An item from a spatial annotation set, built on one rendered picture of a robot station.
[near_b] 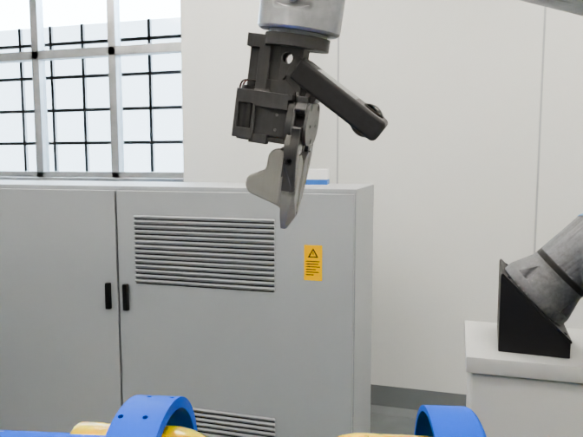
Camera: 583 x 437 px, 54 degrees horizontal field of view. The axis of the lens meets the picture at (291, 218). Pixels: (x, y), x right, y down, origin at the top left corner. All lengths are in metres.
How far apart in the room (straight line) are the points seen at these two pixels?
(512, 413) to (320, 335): 1.06
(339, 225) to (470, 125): 1.44
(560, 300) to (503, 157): 2.06
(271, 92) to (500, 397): 1.05
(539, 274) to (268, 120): 1.00
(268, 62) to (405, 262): 2.97
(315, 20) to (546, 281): 1.03
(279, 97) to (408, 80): 2.93
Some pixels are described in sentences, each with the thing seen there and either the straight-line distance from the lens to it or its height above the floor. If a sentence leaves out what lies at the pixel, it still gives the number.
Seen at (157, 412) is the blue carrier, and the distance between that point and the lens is 0.80.
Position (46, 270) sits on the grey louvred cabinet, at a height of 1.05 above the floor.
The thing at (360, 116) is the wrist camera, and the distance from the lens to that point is 0.61.
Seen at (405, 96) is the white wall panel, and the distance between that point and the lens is 3.51.
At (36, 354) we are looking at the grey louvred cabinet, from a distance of 3.06.
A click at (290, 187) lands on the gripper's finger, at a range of 0.62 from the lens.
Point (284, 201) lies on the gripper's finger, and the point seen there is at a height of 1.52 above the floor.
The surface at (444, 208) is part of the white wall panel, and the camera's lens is 3.49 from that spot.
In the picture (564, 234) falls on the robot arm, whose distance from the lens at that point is 1.52.
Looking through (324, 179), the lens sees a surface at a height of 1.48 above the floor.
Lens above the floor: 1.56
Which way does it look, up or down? 6 degrees down
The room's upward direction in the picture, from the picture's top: straight up
